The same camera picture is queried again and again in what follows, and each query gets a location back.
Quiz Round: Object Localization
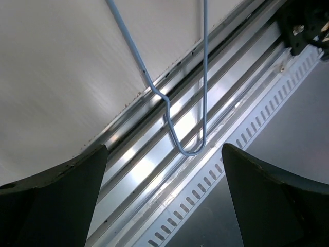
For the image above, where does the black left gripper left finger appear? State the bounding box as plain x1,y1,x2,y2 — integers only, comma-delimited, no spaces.
1,145,108,246

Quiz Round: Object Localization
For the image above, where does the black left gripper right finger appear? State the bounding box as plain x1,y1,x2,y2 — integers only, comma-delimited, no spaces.
222,144,328,246

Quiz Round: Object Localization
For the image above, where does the blue hanger of olive shorts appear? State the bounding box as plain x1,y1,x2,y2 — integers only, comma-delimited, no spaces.
106,0,208,157

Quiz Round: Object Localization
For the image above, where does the aluminium rail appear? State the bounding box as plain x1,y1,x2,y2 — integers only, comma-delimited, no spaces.
86,1,284,246

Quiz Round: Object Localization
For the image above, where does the slotted cable duct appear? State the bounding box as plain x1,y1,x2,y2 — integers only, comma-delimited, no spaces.
128,47,328,246

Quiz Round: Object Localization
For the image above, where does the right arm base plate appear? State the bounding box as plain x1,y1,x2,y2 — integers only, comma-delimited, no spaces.
276,0,328,61

